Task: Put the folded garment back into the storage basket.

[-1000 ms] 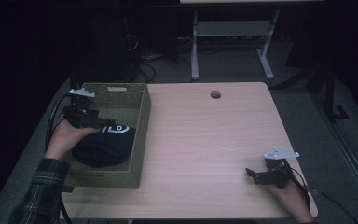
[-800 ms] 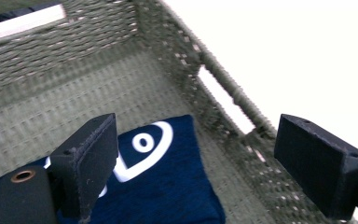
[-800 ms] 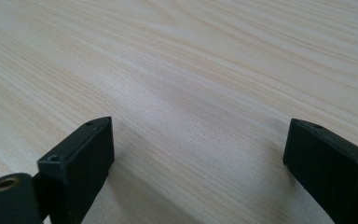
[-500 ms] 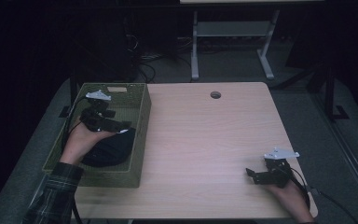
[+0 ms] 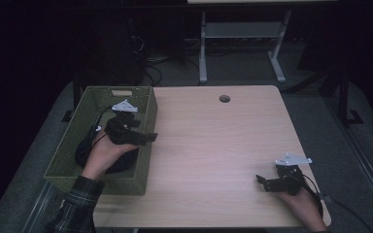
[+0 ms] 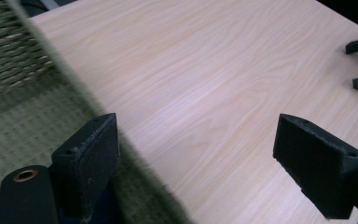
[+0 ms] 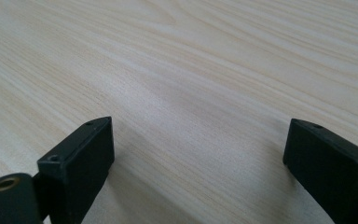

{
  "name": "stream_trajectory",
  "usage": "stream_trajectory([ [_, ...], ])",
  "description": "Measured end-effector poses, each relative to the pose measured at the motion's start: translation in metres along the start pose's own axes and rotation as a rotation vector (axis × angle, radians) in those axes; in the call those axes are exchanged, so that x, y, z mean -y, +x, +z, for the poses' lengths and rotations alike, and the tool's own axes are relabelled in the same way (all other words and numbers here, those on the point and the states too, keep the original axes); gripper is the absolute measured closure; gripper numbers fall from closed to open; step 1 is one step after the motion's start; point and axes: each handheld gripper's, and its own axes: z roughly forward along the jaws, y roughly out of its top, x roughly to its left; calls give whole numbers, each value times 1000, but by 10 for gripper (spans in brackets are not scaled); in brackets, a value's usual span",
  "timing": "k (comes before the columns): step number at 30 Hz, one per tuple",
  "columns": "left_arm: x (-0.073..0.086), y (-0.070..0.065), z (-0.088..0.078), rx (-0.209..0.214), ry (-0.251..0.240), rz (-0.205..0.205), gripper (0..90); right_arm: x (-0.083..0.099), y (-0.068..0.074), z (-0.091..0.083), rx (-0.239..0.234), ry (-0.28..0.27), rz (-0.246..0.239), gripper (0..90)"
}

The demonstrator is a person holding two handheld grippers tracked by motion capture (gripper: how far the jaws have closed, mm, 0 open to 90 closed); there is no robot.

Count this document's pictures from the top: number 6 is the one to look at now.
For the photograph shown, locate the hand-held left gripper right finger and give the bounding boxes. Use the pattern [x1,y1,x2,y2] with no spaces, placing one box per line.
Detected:
[272,113,358,220]

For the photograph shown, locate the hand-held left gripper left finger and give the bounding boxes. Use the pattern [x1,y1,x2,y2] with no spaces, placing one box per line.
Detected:
[50,112,121,219]

